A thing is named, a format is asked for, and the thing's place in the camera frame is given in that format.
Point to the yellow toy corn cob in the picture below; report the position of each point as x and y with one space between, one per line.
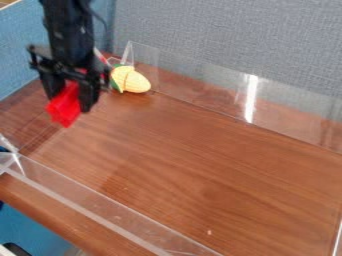
127 80

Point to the red plastic block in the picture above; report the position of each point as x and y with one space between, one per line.
63 107

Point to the clear acrylic back barrier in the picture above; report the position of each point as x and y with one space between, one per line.
293 111

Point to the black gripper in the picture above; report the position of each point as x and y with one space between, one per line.
55 71

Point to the clear acrylic barrier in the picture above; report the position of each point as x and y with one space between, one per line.
126 222
293 111

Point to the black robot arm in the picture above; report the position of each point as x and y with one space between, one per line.
69 58

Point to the clear acrylic front barrier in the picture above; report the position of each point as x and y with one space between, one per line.
126 222

